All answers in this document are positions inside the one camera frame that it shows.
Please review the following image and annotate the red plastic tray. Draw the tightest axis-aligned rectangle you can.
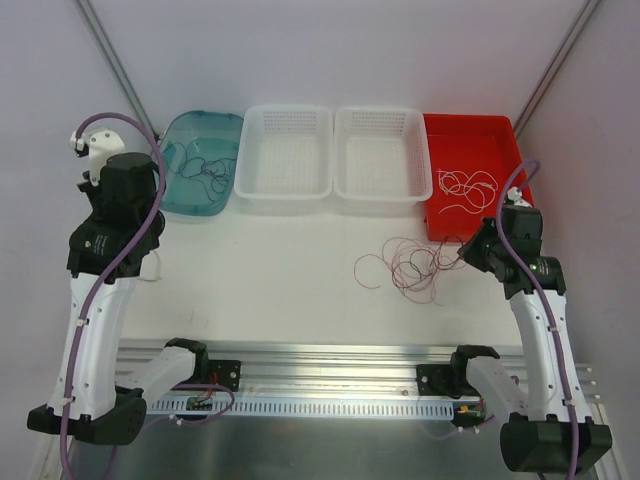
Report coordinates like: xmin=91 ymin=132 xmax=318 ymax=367
xmin=424 ymin=114 xmax=522 ymax=243

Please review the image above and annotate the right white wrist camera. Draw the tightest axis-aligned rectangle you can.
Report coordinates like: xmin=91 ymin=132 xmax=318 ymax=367
xmin=505 ymin=187 xmax=533 ymax=208

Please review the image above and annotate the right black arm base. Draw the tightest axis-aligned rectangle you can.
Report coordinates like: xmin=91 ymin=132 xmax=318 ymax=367
xmin=415 ymin=345 xmax=500 ymax=400

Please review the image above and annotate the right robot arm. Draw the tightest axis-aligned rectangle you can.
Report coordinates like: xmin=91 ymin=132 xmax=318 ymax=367
xmin=448 ymin=204 xmax=612 ymax=479

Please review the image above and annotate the white perforated basket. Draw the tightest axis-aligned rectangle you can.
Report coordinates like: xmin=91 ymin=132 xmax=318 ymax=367
xmin=333 ymin=106 xmax=433 ymax=211
xmin=234 ymin=104 xmax=333 ymax=205

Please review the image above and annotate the white perforated basket left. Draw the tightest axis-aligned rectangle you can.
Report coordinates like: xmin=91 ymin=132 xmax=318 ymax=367
xmin=234 ymin=104 xmax=333 ymax=205

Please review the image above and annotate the white perforated basket right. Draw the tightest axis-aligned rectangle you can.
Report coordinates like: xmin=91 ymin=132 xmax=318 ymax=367
xmin=333 ymin=106 xmax=433 ymax=211

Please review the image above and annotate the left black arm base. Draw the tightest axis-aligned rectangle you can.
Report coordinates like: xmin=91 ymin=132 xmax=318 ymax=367
xmin=165 ymin=338 xmax=242 ymax=392

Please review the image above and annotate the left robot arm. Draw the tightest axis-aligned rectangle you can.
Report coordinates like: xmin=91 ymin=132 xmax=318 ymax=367
xmin=27 ymin=152 xmax=210 ymax=446

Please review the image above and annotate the teal transparent plastic bin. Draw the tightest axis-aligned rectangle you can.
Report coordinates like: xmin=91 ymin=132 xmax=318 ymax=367
xmin=159 ymin=110 xmax=244 ymax=217

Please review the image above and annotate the coloured wire bundle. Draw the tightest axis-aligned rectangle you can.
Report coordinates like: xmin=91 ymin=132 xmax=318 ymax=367
xmin=353 ymin=234 xmax=469 ymax=306

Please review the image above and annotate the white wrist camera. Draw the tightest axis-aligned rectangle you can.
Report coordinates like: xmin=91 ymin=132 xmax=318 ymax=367
xmin=505 ymin=187 xmax=533 ymax=208
xmin=69 ymin=127 xmax=125 ymax=182

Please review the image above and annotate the aluminium rail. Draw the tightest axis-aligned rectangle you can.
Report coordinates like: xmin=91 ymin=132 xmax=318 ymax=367
xmin=114 ymin=341 xmax=601 ymax=401

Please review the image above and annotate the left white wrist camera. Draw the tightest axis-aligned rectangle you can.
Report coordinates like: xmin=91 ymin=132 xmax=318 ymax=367
xmin=69 ymin=127 xmax=125 ymax=182

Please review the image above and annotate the white slotted cable duct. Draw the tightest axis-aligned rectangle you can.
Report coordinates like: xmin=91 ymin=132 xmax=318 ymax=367
xmin=148 ymin=394 xmax=454 ymax=421

